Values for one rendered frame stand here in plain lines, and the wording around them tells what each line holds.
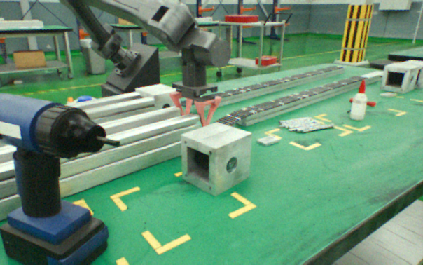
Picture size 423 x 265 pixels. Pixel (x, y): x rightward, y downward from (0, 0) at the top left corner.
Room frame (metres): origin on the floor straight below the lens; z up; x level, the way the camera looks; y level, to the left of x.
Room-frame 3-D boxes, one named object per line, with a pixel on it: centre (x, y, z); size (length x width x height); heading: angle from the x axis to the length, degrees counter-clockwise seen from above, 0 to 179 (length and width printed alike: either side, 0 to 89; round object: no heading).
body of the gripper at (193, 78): (0.75, 0.02, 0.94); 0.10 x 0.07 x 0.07; 41
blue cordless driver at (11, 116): (0.34, 0.18, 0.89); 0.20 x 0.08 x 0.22; 63
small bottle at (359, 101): (0.92, -0.46, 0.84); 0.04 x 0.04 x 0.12
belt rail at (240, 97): (1.32, -0.34, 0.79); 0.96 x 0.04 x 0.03; 131
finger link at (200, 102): (0.73, 0.01, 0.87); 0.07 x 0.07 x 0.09; 41
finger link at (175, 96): (0.77, 0.04, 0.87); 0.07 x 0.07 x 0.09; 41
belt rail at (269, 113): (1.18, -0.47, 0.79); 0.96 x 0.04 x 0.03; 131
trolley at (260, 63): (5.12, -0.75, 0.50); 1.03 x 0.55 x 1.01; 42
